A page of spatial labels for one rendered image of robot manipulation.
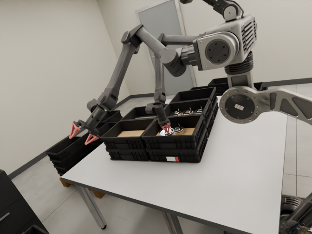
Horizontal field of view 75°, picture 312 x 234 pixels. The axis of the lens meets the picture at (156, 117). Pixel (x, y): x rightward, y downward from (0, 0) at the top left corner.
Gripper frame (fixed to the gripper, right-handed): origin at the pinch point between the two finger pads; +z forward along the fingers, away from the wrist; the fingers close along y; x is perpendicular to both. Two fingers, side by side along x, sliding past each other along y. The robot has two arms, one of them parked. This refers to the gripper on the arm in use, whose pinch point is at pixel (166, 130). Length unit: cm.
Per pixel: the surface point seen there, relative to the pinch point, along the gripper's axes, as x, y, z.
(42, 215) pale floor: -162, -88, 89
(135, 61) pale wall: 41, -419, 0
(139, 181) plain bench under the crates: -30.6, 11.6, 22.4
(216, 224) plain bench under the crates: -1, 62, 24
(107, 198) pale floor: -82, -73, 92
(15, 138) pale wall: -224, -245, 30
